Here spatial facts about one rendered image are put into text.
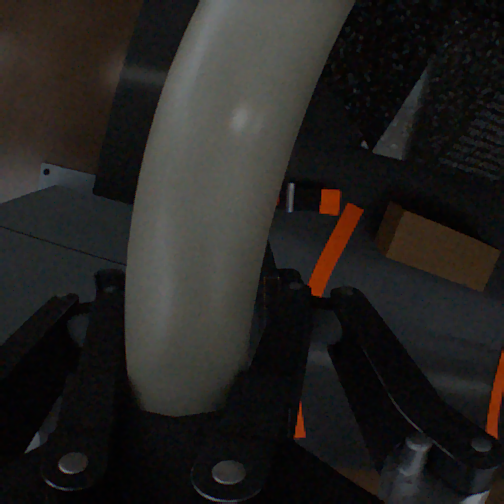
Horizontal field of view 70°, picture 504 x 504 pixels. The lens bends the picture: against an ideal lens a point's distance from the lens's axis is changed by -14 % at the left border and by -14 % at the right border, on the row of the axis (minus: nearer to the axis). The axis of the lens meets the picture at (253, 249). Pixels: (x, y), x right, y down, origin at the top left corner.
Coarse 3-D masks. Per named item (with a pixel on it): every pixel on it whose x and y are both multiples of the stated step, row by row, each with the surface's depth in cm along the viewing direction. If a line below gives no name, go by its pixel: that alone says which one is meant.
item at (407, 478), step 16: (416, 432) 7; (400, 448) 8; (416, 448) 7; (384, 464) 7; (400, 464) 7; (416, 464) 7; (384, 480) 7; (400, 480) 7; (416, 480) 7; (432, 480) 7; (384, 496) 7; (400, 496) 6; (416, 496) 6; (432, 496) 6; (448, 496) 6; (464, 496) 6; (480, 496) 6
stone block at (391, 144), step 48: (384, 0) 31; (432, 0) 27; (480, 0) 24; (336, 48) 39; (384, 48) 34; (432, 48) 30; (480, 48) 28; (336, 96) 43; (384, 96) 37; (432, 96) 34; (480, 96) 32; (384, 144) 41; (432, 144) 39; (480, 144) 37
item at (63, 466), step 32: (96, 288) 15; (96, 320) 13; (96, 352) 11; (96, 384) 8; (128, 384) 11; (64, 416) 7; (96, 416) 7; (64, 448) 6; (96, 448) 6; (64, 480) 5; (96, 480) 5
